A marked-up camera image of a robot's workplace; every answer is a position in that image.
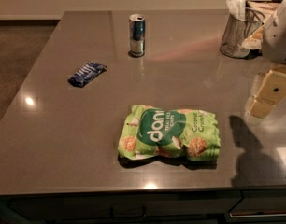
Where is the green rice chip bag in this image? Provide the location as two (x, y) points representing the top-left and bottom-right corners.
(118, 105), (221, 161)

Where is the white napkin in cup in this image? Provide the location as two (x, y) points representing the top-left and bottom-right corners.
(226, 0), (246, 20)

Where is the metal mesh cup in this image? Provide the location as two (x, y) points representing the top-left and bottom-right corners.
(220, 7), (265, 59)

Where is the drawer handle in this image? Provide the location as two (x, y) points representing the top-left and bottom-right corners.
(229, 212), (286, 218)

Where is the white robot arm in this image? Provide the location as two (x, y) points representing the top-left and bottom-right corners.
(245, 0), (286, 119)

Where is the blue silver drink can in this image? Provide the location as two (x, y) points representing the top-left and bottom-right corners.
(129, 14), (145, 57)

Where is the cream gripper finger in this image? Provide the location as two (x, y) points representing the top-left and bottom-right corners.
(248, 65), (286, 119)

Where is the blue rxbar blueberry bar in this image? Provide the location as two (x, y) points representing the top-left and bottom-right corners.
(68, 63), (107, 88)

